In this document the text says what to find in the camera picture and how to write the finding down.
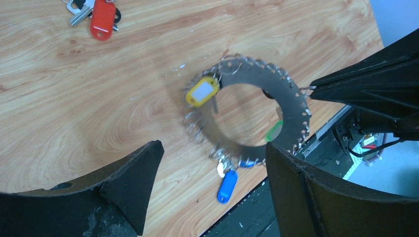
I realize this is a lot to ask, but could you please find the blue key tag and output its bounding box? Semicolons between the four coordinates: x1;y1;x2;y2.
238;159;263;168
217;170;238;204

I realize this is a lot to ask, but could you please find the yellow key tag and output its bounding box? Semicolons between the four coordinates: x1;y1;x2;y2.
185;77;220;108

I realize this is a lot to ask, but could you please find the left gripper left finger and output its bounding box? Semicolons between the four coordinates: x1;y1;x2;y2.
0;140;164;237

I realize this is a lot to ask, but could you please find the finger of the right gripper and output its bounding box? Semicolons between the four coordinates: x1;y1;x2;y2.
310;30;419;120

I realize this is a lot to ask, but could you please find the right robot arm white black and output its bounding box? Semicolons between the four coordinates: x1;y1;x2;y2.
310;30;419;158

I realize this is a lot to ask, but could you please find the red tag key bunch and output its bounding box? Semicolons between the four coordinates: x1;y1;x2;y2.
64;0;122;41

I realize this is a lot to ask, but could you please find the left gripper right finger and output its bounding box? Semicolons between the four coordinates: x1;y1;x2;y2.
266;143;419;237

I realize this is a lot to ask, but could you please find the grey disc keyring with rings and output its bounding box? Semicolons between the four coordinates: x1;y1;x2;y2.
183;54;311;171

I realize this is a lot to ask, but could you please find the green key tag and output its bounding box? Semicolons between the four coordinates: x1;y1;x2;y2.
264;120;283;142

